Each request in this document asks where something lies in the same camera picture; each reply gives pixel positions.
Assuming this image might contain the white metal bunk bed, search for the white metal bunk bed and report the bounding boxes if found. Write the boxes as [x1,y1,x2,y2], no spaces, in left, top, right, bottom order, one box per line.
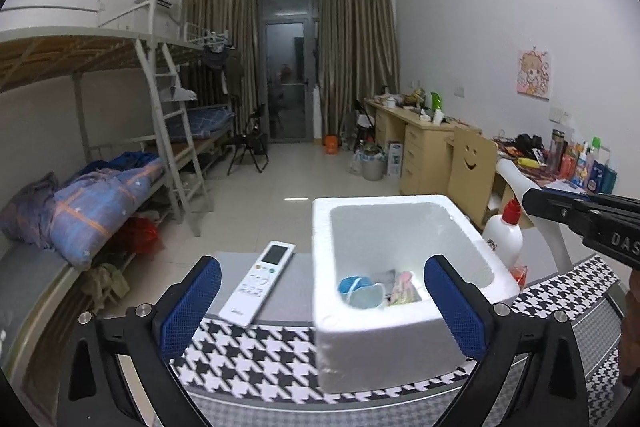
[0,0,241,268]

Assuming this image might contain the brown curtain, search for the brown curtain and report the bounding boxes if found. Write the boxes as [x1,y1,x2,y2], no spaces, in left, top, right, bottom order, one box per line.
[180,0,261,142]
[319,0,401,142]

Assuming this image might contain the green tissue pack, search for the green tissue pack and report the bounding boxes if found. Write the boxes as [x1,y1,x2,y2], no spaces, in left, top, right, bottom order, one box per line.
[387,269,426,308]

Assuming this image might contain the wooden chair smiley cutout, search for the wooden chair smiley cutout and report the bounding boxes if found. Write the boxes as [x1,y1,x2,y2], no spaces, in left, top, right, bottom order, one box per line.
[446,124,499,228]

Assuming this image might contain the pink cartoon wall poster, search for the pink cartoon wall poster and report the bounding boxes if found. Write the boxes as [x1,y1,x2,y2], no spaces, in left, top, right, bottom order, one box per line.
[516,49,552,100]

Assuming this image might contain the blue bottle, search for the blue bottle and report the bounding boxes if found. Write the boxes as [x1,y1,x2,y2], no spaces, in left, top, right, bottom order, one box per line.
[587,159,605,190]

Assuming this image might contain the white squeeze bottle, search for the white squeeze bottle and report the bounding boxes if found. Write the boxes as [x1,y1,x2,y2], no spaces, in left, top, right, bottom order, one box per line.
[575,142,588,185]

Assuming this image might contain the wooden desk with drawers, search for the wooden desk with drawers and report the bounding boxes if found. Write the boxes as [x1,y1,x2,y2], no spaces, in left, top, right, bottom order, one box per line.
[365,97,483,195]

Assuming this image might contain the white lotion bottle red pump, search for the white lotion bottle red pump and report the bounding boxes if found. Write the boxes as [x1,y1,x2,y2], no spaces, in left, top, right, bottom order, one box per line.
[482,197,524,270]

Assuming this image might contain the teal bottle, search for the teal bottle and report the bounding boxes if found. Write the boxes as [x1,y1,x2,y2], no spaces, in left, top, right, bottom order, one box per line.
[602,159,618,194]

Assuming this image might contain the red bag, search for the red bag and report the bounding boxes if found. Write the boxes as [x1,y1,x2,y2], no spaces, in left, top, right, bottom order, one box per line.
[122,217,161,255]

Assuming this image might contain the blue plaid quilt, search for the blue plaid quilt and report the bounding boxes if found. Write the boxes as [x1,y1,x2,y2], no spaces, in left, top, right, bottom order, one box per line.
[0,152,166,269]

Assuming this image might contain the white foam box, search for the white foam box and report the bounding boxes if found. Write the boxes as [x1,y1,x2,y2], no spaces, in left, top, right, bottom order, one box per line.
[312,193,521,394]

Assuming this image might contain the dark hanging clothes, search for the dark hanging clothes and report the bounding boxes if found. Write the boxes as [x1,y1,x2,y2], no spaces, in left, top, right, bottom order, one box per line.
[202,42,241,98]

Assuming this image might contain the black folding chair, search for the black folding chair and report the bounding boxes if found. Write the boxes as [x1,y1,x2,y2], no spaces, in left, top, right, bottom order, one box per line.
[227,104,271,175]

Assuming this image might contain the white bed ladder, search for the white bed ladder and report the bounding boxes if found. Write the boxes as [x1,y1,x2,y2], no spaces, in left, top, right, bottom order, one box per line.
[135,39,213,238]

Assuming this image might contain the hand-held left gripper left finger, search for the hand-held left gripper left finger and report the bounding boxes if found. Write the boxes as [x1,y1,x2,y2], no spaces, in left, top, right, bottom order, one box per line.
[56,255,223,427]

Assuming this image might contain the houndstooth tablecloth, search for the houndstooth tablecloth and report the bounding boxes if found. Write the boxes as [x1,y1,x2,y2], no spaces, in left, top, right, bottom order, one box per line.
[170,254,626,427]

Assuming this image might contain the blue checked mattress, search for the blue checked mattress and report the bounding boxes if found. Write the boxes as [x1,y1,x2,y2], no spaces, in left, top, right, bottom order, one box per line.
[162,104,236,142]

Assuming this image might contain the glass balcony door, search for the glass balcony door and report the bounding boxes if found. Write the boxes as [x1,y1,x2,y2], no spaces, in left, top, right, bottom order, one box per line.
[257,0,323,142]

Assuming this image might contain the blue face mask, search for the blue face mask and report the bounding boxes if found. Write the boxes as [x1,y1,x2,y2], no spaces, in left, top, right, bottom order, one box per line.
[339,275,387,310]

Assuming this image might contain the white carton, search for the white carton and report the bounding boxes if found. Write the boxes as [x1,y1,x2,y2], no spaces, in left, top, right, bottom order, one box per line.
[386,142,403,178]

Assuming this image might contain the olive cloth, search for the olive cloth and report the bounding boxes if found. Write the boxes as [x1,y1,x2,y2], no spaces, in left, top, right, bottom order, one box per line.
[82,262,131,308]

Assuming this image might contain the white remote control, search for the white remote control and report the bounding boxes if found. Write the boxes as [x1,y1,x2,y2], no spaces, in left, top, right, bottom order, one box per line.
[218,240,297,327]

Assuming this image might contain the dark thermos bottle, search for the dark thermos bottle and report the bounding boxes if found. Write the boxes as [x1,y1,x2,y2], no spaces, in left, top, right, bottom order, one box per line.
[550,128,566,175]

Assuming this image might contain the metal bucket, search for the metal bucket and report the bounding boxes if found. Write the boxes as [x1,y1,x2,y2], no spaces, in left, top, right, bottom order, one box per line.
[360,147,386,182]

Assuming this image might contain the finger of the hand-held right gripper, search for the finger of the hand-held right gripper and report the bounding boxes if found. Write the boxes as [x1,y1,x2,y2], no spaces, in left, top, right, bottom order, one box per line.
[544,189,640,208]
[521,188,601,232]

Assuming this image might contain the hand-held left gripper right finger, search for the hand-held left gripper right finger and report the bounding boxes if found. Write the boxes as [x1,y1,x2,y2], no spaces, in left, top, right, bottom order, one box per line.
[423,254,592,427]

